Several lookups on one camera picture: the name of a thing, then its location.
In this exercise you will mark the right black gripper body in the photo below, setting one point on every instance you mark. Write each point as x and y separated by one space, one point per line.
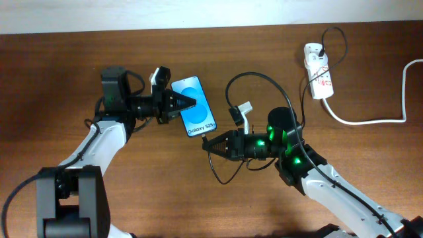
239 147

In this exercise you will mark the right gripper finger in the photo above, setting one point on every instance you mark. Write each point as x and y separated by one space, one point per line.
223 152
220 142

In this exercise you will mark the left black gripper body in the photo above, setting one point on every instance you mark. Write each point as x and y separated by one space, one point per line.
158 103

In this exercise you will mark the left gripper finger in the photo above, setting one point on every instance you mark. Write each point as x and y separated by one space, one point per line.
181 101
175 113

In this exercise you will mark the blue Samsung smartphone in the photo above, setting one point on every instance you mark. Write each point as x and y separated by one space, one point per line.
199 119

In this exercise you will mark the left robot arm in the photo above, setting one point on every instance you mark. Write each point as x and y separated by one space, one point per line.
71 198

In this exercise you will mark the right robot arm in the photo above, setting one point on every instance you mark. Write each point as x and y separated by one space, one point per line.
300 166

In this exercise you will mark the white charger plug adapter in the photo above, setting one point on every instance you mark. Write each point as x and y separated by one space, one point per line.
314 60

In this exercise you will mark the white power strip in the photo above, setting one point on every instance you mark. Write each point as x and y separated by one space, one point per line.
320 80

